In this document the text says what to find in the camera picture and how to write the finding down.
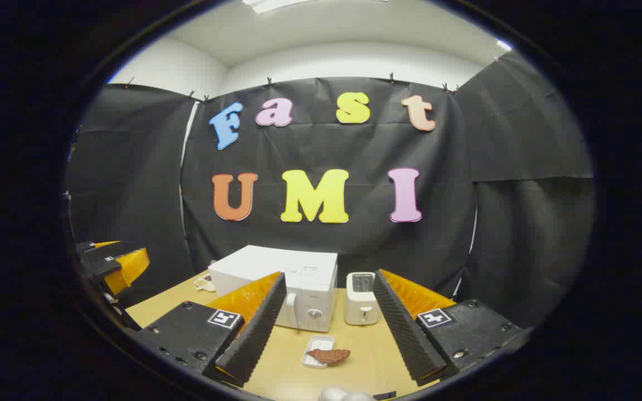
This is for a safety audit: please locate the white toaster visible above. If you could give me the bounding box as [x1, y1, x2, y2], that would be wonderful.
[344, 272, 380, 326]

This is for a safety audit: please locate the white rectangular tray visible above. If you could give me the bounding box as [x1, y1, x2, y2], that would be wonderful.
[301, 335, 335, 369]

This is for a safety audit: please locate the brown meat piece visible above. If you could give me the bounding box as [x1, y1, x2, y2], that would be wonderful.
[307, 348, 351, 365]

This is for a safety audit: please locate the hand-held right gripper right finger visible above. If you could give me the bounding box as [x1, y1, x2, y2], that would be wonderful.
[373, 268, 533, 388]

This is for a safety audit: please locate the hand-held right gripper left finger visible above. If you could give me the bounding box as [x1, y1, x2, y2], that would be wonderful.
[132, 271, 288, 389]

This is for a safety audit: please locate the ceiling light panel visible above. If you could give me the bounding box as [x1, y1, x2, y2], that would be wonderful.
[242, 0, 322, 14]

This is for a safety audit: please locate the black backdrop cloth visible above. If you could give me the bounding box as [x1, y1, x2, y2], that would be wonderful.
[66, 50, 596, 329]

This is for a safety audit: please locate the white microwave oven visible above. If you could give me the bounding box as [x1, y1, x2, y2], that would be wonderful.
[208, 245, 339, 334]

